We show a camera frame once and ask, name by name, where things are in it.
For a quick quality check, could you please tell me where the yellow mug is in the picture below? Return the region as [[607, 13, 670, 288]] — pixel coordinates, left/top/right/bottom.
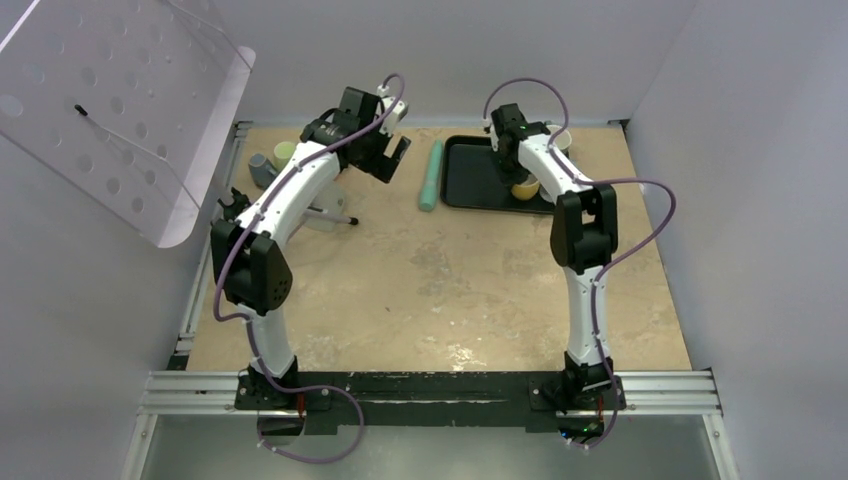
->
[[510, 174, 540, 202]]

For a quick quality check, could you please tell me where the dark teal hexagonal mug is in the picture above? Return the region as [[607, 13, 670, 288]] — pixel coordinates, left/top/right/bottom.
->
[[248, 153, 279, 190]]

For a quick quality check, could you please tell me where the grey-blue mug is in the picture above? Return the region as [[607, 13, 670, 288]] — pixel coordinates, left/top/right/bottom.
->
[[538, 186, 556, 204]]

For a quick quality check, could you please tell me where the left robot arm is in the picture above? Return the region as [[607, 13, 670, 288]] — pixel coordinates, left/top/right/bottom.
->
[[210, 86, 411, 409]]

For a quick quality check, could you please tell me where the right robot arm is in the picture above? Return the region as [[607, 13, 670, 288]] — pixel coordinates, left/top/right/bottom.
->
[[485, 103, 618, 410]]

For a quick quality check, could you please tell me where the light green mug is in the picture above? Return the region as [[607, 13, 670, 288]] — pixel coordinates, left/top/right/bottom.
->
[[272, 141, 297, 172]]

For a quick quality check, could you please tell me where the black plastic tray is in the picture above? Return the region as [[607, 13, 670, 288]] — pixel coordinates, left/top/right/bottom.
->
[[440, 135, 557, 215]]

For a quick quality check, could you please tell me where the white cup on table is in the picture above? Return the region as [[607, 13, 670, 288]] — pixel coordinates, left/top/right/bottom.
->
[[547, 123, 573, 156]]

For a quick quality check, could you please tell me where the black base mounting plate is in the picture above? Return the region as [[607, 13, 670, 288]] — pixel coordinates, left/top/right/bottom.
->
[[234, 369, 626, 438]]

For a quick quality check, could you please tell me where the clear perforated acrylic panel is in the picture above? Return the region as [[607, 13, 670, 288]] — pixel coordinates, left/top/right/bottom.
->
[[1, 1, 256, 248]]

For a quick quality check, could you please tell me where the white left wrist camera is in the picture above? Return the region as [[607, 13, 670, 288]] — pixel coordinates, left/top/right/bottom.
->
[[375, 96, 408, 136]]

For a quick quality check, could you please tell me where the small camera tripod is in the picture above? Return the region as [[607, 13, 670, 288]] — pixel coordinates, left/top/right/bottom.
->
[[218, 188, 362, 233]]

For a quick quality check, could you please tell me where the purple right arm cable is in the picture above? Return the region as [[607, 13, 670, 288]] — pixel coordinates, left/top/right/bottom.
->
[[482, 78, 678, 452]]

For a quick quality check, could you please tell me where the aluminium frame rail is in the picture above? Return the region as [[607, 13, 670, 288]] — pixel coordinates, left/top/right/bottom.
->
[[122, 126, 737, 479]]

